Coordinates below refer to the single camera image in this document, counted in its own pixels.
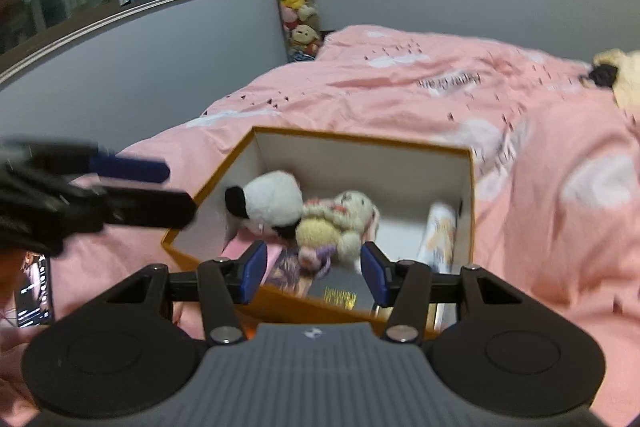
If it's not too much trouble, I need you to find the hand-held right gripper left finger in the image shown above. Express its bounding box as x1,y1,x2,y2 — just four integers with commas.
102,241,269,346

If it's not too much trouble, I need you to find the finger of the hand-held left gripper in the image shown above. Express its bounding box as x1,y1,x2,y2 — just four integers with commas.
0,138,171,184
60,185,197,232

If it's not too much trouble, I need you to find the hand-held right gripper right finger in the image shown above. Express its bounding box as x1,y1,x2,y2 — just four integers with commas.
361,241,521,343

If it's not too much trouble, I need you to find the small pink box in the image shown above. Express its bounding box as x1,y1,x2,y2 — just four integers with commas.
222,231,284,289

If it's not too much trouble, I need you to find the dark patterned small box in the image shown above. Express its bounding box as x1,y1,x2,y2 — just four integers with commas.
270,249,322,299

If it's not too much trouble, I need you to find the dark grey box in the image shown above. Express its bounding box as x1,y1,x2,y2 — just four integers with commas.
304,264,382,314

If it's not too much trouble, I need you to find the orange cardboard box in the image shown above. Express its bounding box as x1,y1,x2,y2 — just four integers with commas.
161,126,475,341

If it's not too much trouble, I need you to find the cream bunny plush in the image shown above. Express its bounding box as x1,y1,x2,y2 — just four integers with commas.
295,189,381,276

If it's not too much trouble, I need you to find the black white panda plush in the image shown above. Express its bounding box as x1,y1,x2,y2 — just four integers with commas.
224,170,305,241

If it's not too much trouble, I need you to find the white printed pack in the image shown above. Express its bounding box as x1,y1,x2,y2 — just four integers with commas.
419,201,459,269

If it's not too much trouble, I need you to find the black smartphone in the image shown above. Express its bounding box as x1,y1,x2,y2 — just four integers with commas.
13,251,55,328

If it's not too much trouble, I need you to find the pink printed blanket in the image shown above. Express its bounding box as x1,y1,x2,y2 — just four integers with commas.
0,24,640,427

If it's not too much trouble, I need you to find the cream plush toy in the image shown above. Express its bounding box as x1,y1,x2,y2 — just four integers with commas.
580,49,640,110

